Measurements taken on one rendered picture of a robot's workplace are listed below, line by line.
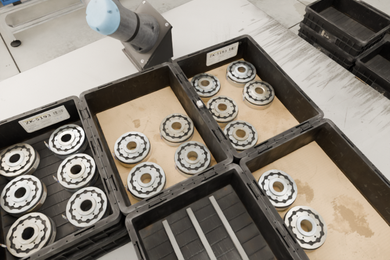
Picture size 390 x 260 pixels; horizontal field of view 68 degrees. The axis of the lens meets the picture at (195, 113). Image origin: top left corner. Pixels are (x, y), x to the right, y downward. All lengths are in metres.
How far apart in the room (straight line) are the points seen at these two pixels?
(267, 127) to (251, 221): 0.29
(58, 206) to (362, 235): 0.78
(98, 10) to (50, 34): 1.74
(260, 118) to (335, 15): 1.25
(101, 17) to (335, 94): 0.92
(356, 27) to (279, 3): 1.11
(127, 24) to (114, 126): 0.36
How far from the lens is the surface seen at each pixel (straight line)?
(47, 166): 0.94
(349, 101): 1.28
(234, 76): 1.00
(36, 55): 2.63
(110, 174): 0.74
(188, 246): 0.77
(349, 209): 0.89
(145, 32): 1.12
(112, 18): 1.03
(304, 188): 0.86
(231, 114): 0.90
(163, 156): 0.85
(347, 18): 2.09
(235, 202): 0.80
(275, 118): 0.96
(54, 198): 0.88
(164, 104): 0.95
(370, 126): 1.24
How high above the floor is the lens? 1.59
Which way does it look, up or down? 55 degrees down
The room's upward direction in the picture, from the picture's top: straight up
